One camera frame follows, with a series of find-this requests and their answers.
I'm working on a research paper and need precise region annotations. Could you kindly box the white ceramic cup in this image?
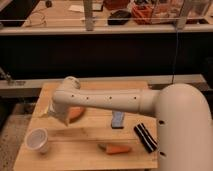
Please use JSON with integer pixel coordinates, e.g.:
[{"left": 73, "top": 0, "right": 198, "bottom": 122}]
[{"left": 25, "top": 128, "right": 49, "bottom": 154}]

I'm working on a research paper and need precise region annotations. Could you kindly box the black object on bench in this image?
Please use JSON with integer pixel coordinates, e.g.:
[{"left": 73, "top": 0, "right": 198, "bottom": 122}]
[{"left": 107, "top": 10, "right": 131, "bottom": 25}]

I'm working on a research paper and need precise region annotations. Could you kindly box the blue sponge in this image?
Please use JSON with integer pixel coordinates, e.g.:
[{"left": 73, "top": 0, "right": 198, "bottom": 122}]
[{"left": 111, "top": 111, "right": 124, "bottom": 129}]

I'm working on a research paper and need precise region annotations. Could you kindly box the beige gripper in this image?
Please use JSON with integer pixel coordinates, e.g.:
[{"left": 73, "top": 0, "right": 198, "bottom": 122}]
[{"left": 42, "top": 101, "right": 69, "bottom": 126}]

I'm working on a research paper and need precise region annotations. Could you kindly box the orange crate on bench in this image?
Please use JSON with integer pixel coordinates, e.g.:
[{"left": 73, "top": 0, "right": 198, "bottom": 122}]
[{"left": 131, "top": 5, "right": 158, "bottom": 25}]

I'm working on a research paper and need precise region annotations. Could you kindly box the grey metal post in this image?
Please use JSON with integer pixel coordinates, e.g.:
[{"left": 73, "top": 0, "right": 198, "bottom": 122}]
[{"left": 83, "top": 0, "right": 94, "bottom": 31}]

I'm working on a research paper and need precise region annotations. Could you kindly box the orange toy carrot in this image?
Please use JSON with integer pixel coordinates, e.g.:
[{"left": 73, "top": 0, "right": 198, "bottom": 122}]
[{"left": 98, "top": 144, "right": 132, "bottom": 155}]

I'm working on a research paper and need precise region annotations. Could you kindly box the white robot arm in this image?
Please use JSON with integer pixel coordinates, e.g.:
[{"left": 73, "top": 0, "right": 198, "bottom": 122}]
[{"left": 47, "top": 76, "right": 213, "bottom": 171}]

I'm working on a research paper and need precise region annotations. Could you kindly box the orange ceramic bowl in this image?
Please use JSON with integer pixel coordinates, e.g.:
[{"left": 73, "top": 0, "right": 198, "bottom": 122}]
[{"left": 68, "top": 107, "right": 86, "bottom": 123}]

